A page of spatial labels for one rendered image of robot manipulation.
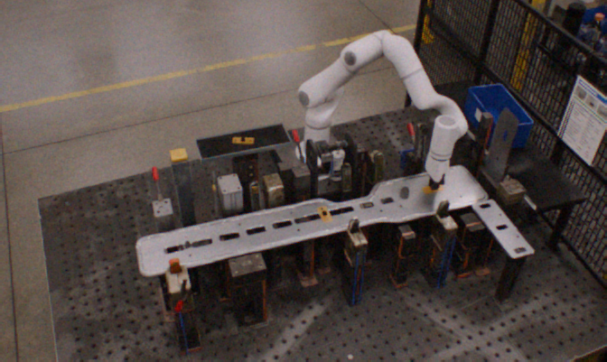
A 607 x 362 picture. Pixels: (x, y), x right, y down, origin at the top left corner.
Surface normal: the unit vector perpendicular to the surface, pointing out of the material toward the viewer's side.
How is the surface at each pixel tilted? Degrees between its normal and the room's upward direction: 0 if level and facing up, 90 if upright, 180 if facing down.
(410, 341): 0
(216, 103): 0
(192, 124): 0
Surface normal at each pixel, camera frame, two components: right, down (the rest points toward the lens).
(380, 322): 0.01, -0.77
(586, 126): -0.95, 0.19
